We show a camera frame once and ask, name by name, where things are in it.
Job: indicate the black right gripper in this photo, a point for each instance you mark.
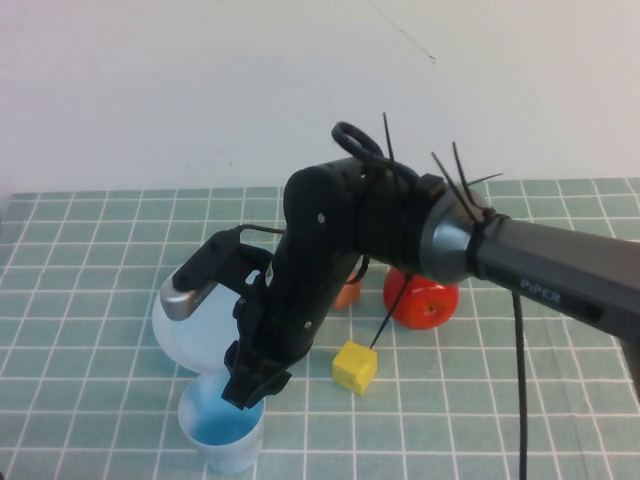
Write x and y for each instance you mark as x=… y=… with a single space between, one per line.
x=290 y=310

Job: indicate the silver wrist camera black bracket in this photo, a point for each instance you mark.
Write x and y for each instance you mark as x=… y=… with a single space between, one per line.
x=187 y=300

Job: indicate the orange foam cube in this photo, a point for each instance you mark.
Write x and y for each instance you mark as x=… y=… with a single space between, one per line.
x=348 y=297

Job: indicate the green checked tablecloth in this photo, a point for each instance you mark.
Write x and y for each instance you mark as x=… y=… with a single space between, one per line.
x=500 y=400

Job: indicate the light blue plastic plate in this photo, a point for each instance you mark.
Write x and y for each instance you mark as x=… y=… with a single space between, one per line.
x=200 y=340

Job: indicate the light blue plastic cup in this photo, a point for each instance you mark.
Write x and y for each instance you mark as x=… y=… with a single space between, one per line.
x=220 y=440

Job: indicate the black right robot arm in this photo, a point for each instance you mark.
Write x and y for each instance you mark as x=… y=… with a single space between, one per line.
x=525 y=250

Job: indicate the red apple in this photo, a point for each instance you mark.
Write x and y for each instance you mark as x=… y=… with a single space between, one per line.
x=425 y=305

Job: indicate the yellow foam cube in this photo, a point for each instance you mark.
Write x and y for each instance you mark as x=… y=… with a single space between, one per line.
x=352 y=370

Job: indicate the black zip tie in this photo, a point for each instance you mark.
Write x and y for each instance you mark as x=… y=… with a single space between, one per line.
x=462 y=185
x=392 y=310
x=389 y=140

